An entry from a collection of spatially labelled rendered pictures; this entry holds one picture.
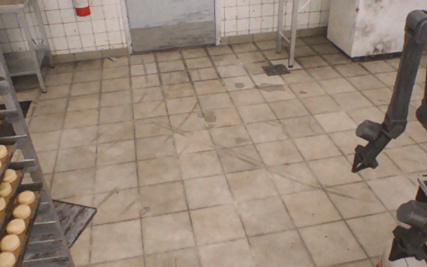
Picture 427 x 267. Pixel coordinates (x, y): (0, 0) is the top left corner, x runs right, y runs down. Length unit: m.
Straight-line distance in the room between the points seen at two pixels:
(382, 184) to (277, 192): 0.71
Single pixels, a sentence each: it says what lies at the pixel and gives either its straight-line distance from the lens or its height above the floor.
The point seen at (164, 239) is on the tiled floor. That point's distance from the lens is 2.45.
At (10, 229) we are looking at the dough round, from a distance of 1.29.
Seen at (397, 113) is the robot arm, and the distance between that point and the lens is 1.57.
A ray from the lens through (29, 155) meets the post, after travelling 1.37.
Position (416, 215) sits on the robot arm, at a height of 0.98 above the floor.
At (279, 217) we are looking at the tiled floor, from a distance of 2.56.
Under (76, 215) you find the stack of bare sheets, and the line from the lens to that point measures 2.71.
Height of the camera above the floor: 1.80
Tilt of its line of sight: 34 degrees down
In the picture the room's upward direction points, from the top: 2 degrees counter-clockwise
